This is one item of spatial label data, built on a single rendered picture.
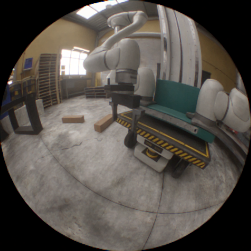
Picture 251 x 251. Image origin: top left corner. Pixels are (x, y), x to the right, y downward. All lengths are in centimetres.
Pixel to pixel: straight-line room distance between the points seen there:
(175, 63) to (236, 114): 57
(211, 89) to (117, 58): 45
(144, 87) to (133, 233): 89
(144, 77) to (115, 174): 69
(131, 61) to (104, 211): 71
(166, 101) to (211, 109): 35
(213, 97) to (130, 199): 71
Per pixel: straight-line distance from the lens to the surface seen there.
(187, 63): 76
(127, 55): 32
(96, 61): 38
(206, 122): 49
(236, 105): 51
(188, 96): 62
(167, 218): 61
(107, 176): 60
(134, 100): 29
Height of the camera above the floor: 54
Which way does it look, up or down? 28 degrees down
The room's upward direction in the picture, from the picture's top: 4 degrees clockwise
